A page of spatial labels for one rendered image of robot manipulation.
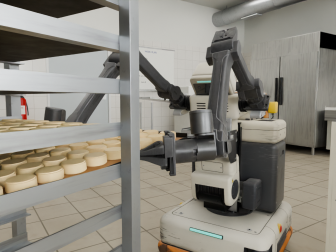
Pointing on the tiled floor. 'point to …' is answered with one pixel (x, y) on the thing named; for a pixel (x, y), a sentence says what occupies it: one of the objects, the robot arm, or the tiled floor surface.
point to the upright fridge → (299, 83)
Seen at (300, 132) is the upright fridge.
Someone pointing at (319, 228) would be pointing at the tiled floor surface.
